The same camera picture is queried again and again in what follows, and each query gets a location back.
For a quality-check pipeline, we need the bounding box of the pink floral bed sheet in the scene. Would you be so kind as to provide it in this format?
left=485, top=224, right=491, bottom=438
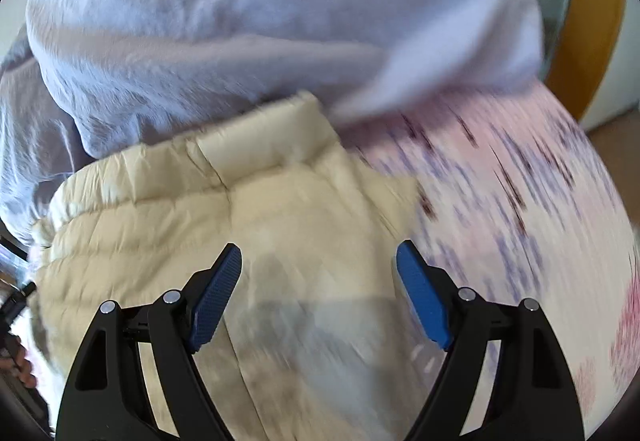
left=341, top=82, right=639, bottom=433

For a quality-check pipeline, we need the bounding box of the lavender duvet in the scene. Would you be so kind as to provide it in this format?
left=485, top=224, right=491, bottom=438
left=1, top=28, right=93, bottom=246

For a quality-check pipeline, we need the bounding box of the cream quilted down jacket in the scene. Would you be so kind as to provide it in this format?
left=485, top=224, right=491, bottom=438
left=30, top=94, right=426, bottom=440

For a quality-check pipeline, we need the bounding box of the lavender pillow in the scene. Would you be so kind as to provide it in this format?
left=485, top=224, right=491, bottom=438
left=26, top=0, right=542, bottom=158

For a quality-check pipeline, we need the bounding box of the person's left hand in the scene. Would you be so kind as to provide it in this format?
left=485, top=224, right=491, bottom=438
left=0, top=334, right=37, bottom=389

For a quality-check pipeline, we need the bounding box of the wooden framed glass door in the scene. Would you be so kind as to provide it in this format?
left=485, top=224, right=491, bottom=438
left=538, top=0, right=626, bottom=120

